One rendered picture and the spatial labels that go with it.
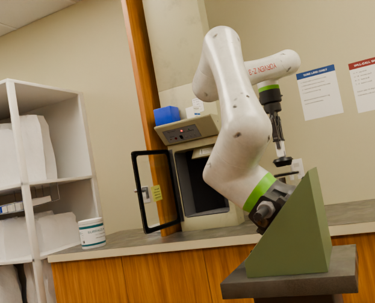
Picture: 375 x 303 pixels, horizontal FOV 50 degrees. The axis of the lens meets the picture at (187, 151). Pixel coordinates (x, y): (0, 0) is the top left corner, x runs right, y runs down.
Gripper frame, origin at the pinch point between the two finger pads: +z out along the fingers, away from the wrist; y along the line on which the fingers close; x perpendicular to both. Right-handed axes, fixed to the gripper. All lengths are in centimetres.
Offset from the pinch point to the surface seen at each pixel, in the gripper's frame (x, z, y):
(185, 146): -53, -11, -16
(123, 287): -87, 53, 12
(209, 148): -41.4, -8.2, -20.5
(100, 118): -137, -48, -58
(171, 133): -56, -19, -8
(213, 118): -31.7, -21.7, -9.5
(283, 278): 14, 33, 81
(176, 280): -57, 51, 11
